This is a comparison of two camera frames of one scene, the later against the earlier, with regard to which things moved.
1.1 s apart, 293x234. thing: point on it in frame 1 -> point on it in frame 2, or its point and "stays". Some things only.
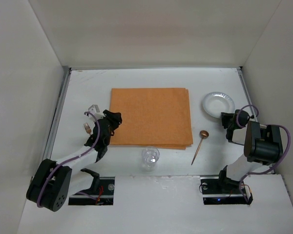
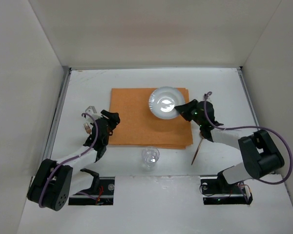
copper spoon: [203, 134] stays
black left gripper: [109, 119] stays
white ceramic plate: [215, 103] -> [162, 102]
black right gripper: [227, 122] -> [192, 111]
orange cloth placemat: [154, 117] stays
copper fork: [88, 129] stays
